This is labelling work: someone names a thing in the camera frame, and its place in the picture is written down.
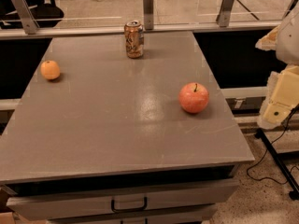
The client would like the right metal railing bracket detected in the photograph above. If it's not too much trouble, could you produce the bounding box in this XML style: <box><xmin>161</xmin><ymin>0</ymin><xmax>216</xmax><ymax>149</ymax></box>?
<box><xmin>216</xmin><ymin>0</ymin><xmax>235</xmax><ymax>27</ymax></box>

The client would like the black stand leg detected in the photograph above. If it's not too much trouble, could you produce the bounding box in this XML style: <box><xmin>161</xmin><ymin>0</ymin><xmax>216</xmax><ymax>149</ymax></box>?
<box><xmin>255</xmin><ymin>129</ymin><xmax>299</xmax><ymax>200</ymax></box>

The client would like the grey cabinet drawer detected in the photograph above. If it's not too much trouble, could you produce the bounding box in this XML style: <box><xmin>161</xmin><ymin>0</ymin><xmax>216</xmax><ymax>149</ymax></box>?
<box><xmin>7</xmin><ymin>178</ymin><xmax>238</xmax><ymax>220</ymax></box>
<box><xmin>47</xmin><ymin>204</ymin><xmax>217</xmax><ymax>224</ymax></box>

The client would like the black office chair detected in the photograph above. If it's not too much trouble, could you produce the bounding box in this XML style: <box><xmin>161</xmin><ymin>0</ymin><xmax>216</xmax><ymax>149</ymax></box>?
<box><xmin>0</xmin><ymin>0</ymin><xmax>64</xmax><ymax>29</ymax></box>

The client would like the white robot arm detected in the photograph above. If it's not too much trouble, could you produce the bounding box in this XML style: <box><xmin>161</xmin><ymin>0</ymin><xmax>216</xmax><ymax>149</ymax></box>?
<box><xmin>255</xmin><ymin>9</ymin><xmax>299</xmax><ymax>130</ymax></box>

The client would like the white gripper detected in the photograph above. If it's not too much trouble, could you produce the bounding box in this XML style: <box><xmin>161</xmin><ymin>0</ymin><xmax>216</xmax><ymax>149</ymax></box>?
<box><xmin>257</xmin><ymin>65</ymin><xmax>299</xmax><ymax>130</ymax></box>

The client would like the orange fruit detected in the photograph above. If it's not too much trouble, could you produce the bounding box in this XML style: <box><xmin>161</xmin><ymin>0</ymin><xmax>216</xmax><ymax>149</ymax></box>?
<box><xmin>40</xmin><ymin>60</ymin><xmax>61</xmax><ymax>80</ymax></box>

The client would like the left metal railing bracket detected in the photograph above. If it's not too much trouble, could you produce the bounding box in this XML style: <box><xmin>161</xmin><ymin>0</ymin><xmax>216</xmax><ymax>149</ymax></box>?
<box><xmin>11</xmin><ymin>0</ymin><xmax>39</xmax><ymax>35</ymax></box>

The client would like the metal railing bracket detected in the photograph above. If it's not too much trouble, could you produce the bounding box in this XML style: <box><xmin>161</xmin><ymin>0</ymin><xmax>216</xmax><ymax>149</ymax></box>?
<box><xmin>216</xmin><ymin>0</ymin><xmax>235</xmax><ymax>27</ymax></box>
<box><xmin>143</xmin><ymin>0</ymin><xmax>154</xmax><ymax>30</ymax></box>
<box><xmin>11</xmin><ymin>0</ymin><xmax>39</xmax><ymax>35</ymax></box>

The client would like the lower grey cabinet drawer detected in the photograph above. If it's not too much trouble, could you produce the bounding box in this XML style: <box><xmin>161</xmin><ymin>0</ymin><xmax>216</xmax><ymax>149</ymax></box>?
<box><xmin>47</xmin><ymin>204</ymin><xmax>217</xmax><ymax>224</ymax></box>

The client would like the black floor cable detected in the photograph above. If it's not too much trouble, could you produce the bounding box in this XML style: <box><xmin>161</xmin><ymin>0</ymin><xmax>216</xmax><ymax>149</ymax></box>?
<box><xmin>246</xmin><ymin>109</ymin><xmax>299</xmax><ymax>186</ymax></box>

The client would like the red apple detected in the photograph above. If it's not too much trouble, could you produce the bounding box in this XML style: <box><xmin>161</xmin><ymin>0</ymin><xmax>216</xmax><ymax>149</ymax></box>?
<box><xmin>178</xmin><ymin>82</ymin><xmax>209</xmax><ymax>114</ymax></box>

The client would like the middle metal railing bracket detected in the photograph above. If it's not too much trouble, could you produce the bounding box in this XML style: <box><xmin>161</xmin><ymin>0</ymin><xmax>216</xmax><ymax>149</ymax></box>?
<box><xmin>143</xmin><ymin>0</ymin><xmax>154</xmax><ymax>30</ymax></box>

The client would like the orange soda can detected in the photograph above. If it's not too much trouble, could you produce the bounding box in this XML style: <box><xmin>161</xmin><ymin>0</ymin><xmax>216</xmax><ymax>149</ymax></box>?
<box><xmin>124</xmin><ymin>20</ymin><xmax>144</xmax><ymax>59</ymax></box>

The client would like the black drawer handle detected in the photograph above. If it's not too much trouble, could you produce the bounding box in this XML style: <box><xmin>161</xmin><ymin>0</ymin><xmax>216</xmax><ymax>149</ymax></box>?
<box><xmin>110</xmin><ymin>197</ymin><xmax>148</xmax><ymax>214</ymax></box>

